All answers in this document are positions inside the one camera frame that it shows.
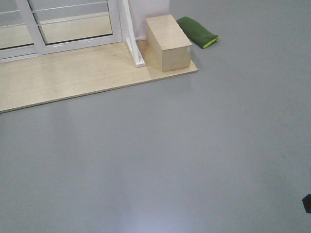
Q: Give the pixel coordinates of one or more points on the white door frame post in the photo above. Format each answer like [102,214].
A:
[128,35]

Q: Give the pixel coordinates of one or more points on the fixed white glass panel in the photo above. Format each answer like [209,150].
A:
[15,38]

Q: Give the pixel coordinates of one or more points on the white framed sliding glass door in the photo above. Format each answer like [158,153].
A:
[62,25]

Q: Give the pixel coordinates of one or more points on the green sandbag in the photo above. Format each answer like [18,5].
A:
[197,33]

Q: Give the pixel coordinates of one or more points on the light wooden box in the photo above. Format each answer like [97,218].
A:
[168,43]

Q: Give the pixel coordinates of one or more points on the light wooden platform board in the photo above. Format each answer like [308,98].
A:
[65,75]

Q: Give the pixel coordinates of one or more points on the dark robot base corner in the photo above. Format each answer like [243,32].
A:
[307,203]

